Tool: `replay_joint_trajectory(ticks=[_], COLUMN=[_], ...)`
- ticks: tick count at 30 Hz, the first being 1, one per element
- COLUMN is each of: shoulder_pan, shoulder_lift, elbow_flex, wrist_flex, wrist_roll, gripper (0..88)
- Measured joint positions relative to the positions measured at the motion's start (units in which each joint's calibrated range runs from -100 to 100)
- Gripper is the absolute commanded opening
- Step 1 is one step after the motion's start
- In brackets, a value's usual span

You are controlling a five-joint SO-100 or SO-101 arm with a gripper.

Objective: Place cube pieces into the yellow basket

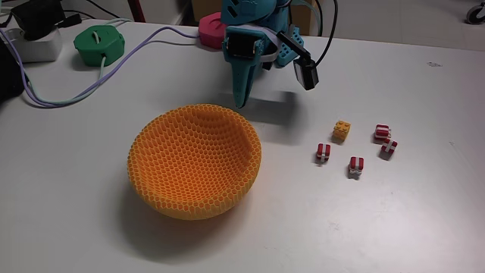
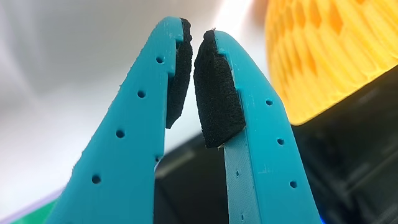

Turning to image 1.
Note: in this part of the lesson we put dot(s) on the red white striped cube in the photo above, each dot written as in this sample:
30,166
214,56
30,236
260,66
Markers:
389,147
382,132
323,152
356,165

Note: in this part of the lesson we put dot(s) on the yellow brick cube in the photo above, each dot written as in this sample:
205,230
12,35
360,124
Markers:
342,130

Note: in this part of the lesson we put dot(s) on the yellow honeycomb basket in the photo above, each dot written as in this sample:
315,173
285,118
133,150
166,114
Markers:
189,163

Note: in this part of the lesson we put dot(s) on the pink printed box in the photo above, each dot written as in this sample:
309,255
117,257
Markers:
212,32

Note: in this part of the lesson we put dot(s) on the red pole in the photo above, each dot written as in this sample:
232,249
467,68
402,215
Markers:
136,9

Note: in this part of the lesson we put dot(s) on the green printed box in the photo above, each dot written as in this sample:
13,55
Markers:
99,47

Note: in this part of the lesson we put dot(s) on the white power strip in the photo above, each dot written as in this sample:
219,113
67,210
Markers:
38,49

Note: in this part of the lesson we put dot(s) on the black power adapter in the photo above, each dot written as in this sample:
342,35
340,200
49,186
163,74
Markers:
36,17

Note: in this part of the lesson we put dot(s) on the chair caster wheel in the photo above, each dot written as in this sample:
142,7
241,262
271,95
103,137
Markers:
475,14

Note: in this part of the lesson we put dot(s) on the black bag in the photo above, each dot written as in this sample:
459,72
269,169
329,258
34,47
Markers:
9,76

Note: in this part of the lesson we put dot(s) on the black camera box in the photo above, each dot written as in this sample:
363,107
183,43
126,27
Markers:
307,76

